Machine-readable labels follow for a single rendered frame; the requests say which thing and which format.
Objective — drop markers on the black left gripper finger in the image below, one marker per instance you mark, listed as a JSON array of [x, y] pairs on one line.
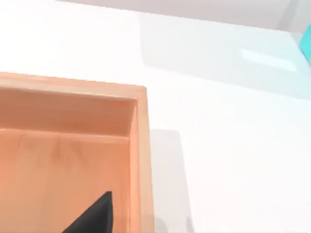
[[99, 216]]

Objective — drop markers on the turquoise object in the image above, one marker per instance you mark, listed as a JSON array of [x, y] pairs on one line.
[[306, 42]]

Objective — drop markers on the shallow salmon-coloured box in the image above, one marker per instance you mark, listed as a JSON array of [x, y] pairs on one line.
[[60, 157]]

